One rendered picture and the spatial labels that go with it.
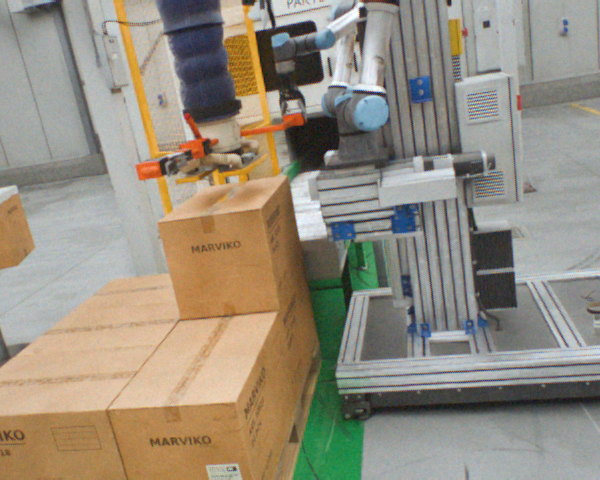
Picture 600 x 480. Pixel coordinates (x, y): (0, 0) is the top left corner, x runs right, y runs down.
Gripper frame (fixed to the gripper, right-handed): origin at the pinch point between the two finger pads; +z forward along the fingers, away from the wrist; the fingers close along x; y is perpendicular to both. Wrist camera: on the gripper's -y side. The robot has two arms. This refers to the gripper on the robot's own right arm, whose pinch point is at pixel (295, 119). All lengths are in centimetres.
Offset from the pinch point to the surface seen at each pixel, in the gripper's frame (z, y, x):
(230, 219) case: 27, 58, -18
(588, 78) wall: 81, -891, 351
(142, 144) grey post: 23, -288, -214
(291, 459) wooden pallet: 116, 75, -8
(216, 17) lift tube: -43, 34, -16
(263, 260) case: 44, 58, -9
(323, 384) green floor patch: 118, 20, -4
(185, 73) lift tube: -26, 40, -30
